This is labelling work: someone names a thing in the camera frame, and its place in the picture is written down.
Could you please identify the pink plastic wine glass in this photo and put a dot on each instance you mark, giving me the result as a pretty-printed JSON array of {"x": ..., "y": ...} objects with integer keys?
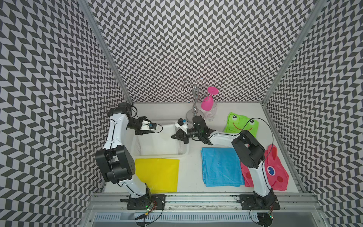
[{"x": 208, "y": 102}]

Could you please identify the green frog raincoat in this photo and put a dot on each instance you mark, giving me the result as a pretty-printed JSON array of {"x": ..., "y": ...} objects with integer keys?
[{"x": 237, "y": 123}]

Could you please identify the right aluminium corner post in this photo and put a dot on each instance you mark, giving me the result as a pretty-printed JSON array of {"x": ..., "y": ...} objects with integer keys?
[{"x": 316, "y": 10}]

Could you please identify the aluminium front rail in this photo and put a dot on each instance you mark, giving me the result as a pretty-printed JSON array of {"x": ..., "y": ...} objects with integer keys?
[{"x": 203, "y": 202}]

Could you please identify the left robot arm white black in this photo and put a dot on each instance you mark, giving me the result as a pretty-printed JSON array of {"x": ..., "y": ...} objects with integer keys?
[{"x": 115, "y": 162}]

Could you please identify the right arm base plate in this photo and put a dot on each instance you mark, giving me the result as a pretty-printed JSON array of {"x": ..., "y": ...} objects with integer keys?
[{"x": 256, "y": 202}]

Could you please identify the silver metal glass rack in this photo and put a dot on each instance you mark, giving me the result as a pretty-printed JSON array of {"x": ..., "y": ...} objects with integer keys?
[{"x": 191, "y": 91}]

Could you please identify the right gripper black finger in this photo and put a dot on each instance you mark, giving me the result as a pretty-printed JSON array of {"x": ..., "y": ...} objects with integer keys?
[
  {"x": 183, "y": 138},
  {"x": 181, "y": 132}
]

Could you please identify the aluminium corner post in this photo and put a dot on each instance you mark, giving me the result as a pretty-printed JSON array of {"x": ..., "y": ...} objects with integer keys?
[
  {"x": 84, "y": 5},
  {"x": 316, "y": 10}
]

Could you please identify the left aluminium corner post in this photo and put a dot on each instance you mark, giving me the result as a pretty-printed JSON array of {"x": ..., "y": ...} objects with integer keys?
[{"x": 84, "y": 5}]

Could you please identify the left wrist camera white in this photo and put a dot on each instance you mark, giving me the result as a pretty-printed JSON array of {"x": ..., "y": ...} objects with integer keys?
[{"x": 149, "y": 126}]

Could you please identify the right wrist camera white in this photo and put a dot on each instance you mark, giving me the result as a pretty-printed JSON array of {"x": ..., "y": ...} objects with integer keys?
[{"x": 182, "y": 124}]

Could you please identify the pink cartoon raincoat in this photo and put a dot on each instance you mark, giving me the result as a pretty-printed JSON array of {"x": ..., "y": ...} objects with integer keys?
[{"x": 277, "y": 175}]

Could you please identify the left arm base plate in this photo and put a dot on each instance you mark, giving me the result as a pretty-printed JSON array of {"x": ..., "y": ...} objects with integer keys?
[{"x": 145, "y": 202}]

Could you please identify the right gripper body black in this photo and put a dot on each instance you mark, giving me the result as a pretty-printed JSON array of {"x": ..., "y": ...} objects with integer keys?
[{"x": 194, "y": 133}]

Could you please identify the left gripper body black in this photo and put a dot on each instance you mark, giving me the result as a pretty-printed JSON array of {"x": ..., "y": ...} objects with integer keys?
[{"x": 135, "y": 124}]

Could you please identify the blue folded towel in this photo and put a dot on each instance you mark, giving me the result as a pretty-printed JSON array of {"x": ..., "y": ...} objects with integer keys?
[{"x": 221, "y": 167}]

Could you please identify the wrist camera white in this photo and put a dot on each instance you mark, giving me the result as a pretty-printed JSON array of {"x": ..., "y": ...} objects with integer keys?
[
  {"x": 182, "y": 124},
  {"x": 149, "y": 126}
]

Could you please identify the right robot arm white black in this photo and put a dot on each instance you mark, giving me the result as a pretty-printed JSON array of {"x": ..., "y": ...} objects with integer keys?
[{"x": 249, "y": 151}]

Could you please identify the clear wine glass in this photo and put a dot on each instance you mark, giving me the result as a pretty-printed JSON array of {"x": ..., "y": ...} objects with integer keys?
[{"x": 210, "y": 115}]

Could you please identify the white plastic perforated basket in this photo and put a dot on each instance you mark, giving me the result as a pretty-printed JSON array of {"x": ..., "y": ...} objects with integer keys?
[{"x": 134, "y": 147}]

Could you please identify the yellow raincoat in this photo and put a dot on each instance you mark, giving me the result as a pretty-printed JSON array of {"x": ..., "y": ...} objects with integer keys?
[{"x": 160, "y": 175}]

